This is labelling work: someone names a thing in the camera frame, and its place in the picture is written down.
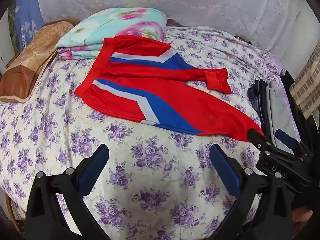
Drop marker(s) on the folded dark jeans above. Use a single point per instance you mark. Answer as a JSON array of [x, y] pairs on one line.
[[260, 105]]

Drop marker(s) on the red pants with blue stripes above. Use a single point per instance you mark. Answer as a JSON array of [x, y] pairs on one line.
[[160, 85]]

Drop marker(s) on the brown patterned pillow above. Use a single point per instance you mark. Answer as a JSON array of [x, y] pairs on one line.
[[27, 65]]

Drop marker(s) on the white lace curtain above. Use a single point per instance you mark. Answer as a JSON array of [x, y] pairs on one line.
[[200, 2]]

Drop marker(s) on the person's right hand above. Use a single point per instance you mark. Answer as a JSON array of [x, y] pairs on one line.
[[302, 215]]

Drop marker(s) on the blue patterned cloth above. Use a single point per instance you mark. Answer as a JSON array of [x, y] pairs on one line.
[[27, 17]]

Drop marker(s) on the purple floral bed sheet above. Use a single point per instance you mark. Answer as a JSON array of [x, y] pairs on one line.
[[150, 180]]

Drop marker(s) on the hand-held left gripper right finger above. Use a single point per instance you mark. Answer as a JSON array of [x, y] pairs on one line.
[[225, 171]]

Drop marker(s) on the folded teal floral blanket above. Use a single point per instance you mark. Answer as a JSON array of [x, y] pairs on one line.
[[105, 30]]

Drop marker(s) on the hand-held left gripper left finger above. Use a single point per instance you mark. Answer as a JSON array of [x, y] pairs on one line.
[[93, 171]]

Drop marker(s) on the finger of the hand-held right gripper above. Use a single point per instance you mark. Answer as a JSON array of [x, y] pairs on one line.
[[285, 141], [258, 140]]

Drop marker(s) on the beige checkered cloth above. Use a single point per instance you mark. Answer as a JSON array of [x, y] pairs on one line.
[[306, 85]]

